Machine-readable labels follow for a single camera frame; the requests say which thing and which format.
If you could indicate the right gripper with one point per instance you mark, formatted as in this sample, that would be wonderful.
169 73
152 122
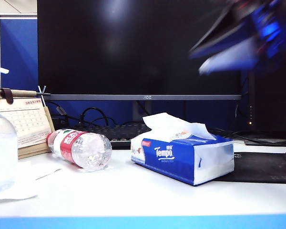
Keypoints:
276 28

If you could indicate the blue Tempo tissue pack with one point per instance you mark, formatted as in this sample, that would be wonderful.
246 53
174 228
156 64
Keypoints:
176 162

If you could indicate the clear water bottle red label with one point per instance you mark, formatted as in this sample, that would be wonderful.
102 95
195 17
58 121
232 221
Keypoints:
85 150

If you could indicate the clear alcohol pump bottle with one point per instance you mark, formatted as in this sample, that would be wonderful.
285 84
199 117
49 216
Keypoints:
2 148

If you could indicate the black HSD computer monitor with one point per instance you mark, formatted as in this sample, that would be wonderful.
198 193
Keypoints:
274 100

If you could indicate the black AOC computer monitor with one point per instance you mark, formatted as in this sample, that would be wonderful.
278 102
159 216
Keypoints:
121 59

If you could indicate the black mouse pad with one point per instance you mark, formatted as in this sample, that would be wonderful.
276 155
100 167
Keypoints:
264 167

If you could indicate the black mechanical keyboard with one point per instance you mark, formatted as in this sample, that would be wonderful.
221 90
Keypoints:
124 133

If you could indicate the beige desk calendar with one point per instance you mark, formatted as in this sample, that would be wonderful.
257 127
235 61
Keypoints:
26 124

